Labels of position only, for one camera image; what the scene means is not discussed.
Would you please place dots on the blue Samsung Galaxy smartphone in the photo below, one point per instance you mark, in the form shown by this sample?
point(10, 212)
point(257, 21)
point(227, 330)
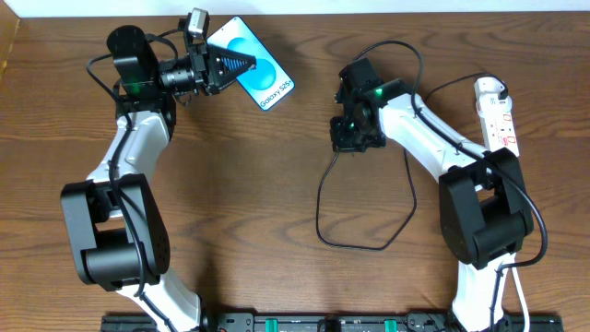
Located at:
point(268, 83)

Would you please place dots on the white charger plug adapter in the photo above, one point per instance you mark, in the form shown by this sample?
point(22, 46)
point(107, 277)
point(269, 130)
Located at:
point(492, 86)

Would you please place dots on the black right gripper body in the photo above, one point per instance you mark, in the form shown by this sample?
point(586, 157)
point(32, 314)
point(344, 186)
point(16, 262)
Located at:
point(344, 125)

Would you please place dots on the black mounting rail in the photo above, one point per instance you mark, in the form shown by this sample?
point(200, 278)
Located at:
point(415, 321)

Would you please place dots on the white power strip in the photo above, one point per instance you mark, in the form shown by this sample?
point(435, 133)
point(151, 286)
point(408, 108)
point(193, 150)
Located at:
point(496, 122)

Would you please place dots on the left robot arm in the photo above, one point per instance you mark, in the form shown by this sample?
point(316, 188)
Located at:
point(116, 232)

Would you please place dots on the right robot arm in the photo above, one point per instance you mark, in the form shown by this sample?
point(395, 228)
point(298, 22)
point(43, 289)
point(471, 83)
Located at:
point(485, 211)

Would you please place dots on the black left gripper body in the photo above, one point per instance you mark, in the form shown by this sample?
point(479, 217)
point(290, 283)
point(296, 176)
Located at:
point(203, 71)

